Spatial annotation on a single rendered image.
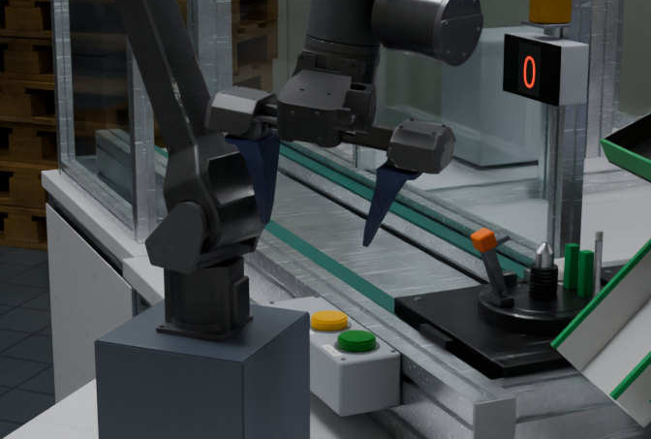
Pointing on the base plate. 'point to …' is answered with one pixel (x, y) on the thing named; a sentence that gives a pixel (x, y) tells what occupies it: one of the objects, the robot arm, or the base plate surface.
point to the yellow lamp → (550, 1)
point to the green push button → (356, 340)
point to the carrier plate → (479, 333)
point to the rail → (444, 409)
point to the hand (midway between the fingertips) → (321, 192)
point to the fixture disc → (532, 310)
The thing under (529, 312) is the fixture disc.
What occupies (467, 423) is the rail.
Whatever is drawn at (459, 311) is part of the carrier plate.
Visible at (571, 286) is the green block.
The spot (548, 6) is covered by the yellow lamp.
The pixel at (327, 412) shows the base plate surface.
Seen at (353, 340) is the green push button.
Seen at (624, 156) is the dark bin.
